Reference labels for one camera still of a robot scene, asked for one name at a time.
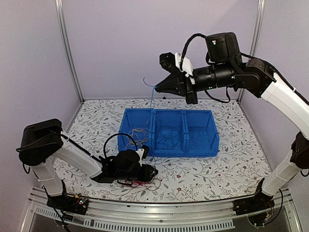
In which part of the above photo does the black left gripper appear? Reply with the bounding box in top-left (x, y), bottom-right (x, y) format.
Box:
top-left (116, 164), bottom-right (158, 182)

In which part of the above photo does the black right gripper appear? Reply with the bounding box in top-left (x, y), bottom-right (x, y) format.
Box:
top-left (154, 61), bottom-right (236, 104)

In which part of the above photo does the red cable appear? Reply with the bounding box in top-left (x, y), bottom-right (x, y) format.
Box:
top-left (118, 177), bottom-right (162, 191)

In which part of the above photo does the yellow cable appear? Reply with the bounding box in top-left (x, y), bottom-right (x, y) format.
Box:
top-left (124, 120), bottom-right (150, 149)

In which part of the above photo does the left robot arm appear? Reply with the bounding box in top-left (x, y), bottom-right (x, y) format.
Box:
top-left (16, 118), bottom-right (158, 210)

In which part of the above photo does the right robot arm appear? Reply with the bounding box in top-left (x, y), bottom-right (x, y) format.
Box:
top-left (155, 32), bottom-right (309, 211)

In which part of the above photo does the blue plastic bin far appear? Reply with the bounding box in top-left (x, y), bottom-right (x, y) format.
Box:
top-left (117, 108), bottom-right (154, 157)

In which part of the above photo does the blue plastic bin near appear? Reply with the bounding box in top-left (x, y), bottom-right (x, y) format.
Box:
top-left (184, 110), bottom-right (220, 158)

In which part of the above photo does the floral tablecloth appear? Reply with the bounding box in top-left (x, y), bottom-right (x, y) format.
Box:
top-left (54, 99), bottom-right (270, 203)

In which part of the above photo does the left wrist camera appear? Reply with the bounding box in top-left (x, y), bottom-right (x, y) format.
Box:
top-left (136, 145), bottom-right (150, 166)

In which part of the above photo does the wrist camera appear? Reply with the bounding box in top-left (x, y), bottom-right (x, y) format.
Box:
top-left (136, 145), bottom-right (150, 166)
top-left (159, 52), bottom-right (195, 85)

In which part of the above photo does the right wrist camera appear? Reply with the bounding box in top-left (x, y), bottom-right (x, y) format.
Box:
top-left (159, 52), bottom-right (195, 85)

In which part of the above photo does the aluminium front rail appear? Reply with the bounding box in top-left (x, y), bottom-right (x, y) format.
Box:
top-left (19, 187), bottom-right (304, 232)

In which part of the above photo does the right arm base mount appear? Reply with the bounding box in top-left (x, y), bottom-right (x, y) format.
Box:
top-left (233, 185), bottom-right (275, 227)

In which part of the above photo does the right aluminium corner post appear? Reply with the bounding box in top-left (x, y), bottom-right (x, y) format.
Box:
top-left (238, 0), bottom-right (265, 103)

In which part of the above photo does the aluminium corner post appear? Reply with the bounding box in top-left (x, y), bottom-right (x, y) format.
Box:
top-left (55, 0), bottom-right (84, 103)
top-left (238, 0), bottom-right (265, 103)

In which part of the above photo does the left aluminium corner post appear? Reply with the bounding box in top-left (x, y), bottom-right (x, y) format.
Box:
top-left (55, 0), bottom-right (84, 103)

